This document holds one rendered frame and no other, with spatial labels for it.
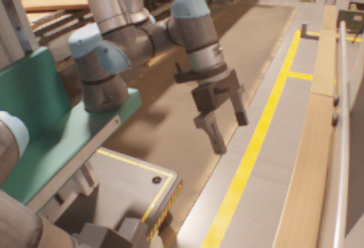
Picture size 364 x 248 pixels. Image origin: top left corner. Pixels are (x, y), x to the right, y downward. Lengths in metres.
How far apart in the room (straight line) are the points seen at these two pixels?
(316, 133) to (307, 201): 0.07
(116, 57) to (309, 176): 0.43
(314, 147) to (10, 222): 0.26
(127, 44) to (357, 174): 0.46
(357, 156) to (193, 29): 0.38
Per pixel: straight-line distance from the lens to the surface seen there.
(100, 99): 0.78
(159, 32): 0.59
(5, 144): 0.39
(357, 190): 0.33
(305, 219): 0.18
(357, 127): 0.27
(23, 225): 0.26
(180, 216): 1.34
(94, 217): 1.05
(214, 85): 0.53
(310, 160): 0.22
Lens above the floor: 1.16
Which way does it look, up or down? 39 degrees down
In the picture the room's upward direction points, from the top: 7 degrees counter-clockwise
